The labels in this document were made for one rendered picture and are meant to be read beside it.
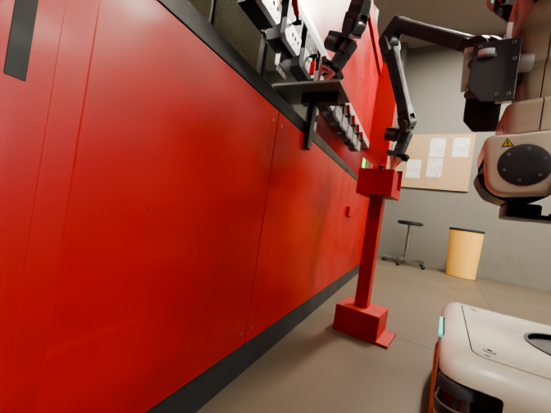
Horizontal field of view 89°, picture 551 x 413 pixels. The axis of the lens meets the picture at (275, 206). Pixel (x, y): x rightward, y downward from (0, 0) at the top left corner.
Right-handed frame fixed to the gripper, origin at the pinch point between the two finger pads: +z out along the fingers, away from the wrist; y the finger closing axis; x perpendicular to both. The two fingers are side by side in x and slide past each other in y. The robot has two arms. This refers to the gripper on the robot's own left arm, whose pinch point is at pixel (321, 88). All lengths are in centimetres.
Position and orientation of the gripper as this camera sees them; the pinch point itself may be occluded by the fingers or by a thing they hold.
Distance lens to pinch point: 119.7
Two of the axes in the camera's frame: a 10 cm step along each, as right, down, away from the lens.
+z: -5.6, 8.0, 2.1
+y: -4.4, -0.7, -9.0
